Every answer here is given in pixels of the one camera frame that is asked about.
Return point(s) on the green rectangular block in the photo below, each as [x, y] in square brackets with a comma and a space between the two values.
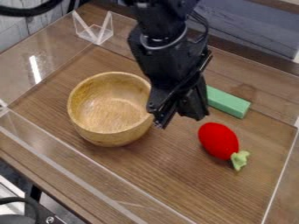
[226, 102]

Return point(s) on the red plush strawberry toy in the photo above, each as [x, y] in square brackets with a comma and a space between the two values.
[220, 142]

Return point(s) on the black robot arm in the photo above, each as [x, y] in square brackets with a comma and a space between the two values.
[161, 18]

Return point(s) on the clear acrylic tray wall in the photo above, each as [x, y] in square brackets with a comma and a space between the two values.
[86, 188]

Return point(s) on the black table leg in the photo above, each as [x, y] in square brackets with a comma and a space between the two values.
[34, 193]

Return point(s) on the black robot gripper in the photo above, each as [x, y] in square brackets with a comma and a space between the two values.
[172, 64]

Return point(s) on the wooden bowl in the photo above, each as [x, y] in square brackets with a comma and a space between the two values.
[106, 108]

